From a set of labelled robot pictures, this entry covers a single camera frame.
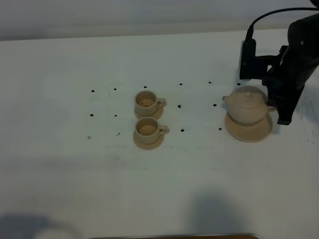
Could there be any beige teapot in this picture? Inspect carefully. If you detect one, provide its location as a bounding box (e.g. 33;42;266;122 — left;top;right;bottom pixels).
222;86;276;125

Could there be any beige teacup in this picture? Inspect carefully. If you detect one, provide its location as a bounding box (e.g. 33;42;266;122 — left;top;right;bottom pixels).
134;91;167;116
134;117;169;144

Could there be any beige teapot saucer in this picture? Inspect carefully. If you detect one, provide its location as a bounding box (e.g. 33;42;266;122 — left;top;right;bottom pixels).
225;114;273;143

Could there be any beige near teacup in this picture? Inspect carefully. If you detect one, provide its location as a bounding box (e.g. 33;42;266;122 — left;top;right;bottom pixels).
134;117;169;144

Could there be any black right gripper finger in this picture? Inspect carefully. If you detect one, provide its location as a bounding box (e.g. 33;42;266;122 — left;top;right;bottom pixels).
276;84;304;124
262;79;283;107

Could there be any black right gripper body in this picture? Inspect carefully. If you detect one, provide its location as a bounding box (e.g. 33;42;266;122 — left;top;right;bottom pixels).
239;11;319;87

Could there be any beige near cup saucer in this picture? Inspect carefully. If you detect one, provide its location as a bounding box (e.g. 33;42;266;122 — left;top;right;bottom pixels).
133;132;164;150

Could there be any beige cup saucer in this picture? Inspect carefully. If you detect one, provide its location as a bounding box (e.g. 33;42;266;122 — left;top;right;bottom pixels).
133;132;164;150
134;108;164;120

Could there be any beige far teacup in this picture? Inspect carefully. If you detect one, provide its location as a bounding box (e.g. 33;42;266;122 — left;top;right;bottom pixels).
134;91;167;116

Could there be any beige far cup saucer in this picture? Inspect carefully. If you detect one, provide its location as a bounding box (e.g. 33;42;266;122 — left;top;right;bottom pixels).
134;108;164;120

